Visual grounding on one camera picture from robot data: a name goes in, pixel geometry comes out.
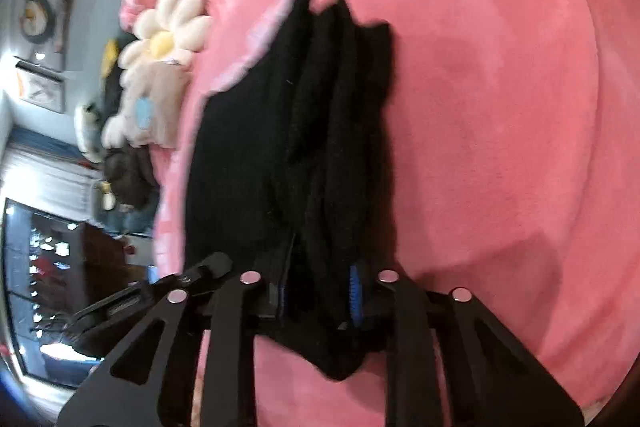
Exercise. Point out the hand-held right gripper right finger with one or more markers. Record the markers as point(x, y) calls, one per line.
point(357, 297)

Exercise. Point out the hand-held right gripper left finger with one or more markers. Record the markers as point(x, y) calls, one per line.
point(235, 322)

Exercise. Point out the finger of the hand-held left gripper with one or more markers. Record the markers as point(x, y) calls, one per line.
point(210, 269)

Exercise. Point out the black knit sweater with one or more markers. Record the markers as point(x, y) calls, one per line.
point(295, 167)

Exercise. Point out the dark glass display cabinet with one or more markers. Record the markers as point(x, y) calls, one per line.
point(55, 287)

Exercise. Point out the dark brown plush toy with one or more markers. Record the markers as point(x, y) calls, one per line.
point(130, 179)

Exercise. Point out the white curtain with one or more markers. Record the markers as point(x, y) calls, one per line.
point(50, 187)

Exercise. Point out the beige plush toy blue patch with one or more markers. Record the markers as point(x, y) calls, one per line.
point(145, 107)

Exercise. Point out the white and green plush toy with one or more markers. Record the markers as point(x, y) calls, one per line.
point(87, 129)

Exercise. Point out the dark cushion with yellow patch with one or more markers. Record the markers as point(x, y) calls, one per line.
point(112, 72)

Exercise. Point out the pink printed fleece blanket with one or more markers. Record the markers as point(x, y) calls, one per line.
point(490, 107)

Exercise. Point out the white flower plush pillow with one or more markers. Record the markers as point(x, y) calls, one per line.
point(167, 34)

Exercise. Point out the small framed picture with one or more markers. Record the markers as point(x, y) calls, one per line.
point(40, 87)

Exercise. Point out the framed round motif picture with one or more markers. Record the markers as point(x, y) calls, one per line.
point(42, 14)

